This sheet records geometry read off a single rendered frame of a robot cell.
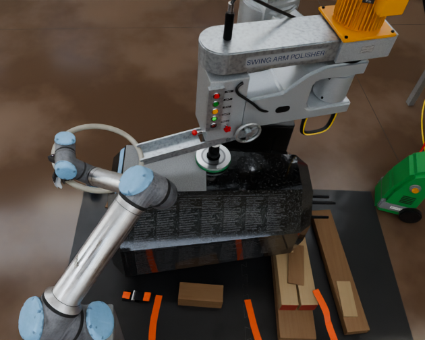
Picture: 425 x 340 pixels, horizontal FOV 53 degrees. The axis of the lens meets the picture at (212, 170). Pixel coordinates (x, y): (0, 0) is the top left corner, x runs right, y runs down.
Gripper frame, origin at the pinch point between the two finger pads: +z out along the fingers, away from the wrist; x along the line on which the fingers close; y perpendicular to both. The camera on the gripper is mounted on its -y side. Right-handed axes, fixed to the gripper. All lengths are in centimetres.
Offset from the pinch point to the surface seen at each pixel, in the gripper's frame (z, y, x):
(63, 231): 107, -28, 22
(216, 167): -3, 41, 77
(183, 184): 5, 36, 57
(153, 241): 30, 46, 30
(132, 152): 10, -2, 51
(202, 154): -2, 29, 78
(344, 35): -98, 60, 107
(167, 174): 6, 24, 55
